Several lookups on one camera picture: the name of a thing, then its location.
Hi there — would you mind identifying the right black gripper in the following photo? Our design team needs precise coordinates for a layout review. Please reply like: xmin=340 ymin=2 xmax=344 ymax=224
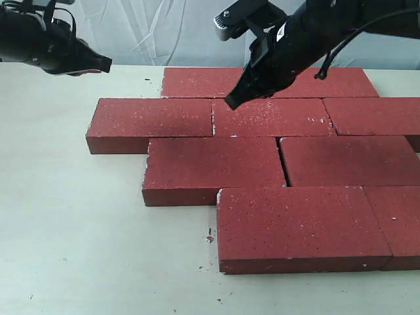
xmin=224 ymin=12 xmax=331 ymax=110

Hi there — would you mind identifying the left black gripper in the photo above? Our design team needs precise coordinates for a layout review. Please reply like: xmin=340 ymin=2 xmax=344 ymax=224
xmin=1 ymin=6 xmax=112 ymax=75

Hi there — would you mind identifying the second row red brick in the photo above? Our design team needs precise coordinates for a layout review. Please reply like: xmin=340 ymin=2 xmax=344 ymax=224
xmin=212 ymin=98 xmax=337 ymax=138

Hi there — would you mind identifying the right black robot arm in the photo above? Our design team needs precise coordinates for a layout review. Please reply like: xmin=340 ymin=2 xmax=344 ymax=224
xmin=214 ymin=1 xmax=419 ymax=110

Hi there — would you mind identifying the right row red brick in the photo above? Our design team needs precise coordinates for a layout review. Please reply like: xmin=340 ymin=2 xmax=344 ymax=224
xmin=323 ymin=97 xmax=419 ymax=153

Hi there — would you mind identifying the pale blue backdrop cloth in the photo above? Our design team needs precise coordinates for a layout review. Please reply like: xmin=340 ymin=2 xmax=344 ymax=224
xmin=57 ymin=0 xmax=419 ymax=70

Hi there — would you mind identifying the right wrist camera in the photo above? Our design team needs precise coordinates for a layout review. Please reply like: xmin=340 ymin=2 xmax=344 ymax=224
xmin=213 ymin=0 xmax=289 ymax=41

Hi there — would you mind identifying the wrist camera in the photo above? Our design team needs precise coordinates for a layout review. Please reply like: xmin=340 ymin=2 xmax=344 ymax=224
xmin=33 ymin=0 xmax=75 ymax=7
xmin=213 ymin=0 xmax=289 ymax=41

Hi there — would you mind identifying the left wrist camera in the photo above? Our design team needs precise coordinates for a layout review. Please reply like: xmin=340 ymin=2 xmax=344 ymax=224
xmin=33 ymin=0 xmax=75 ymax=7

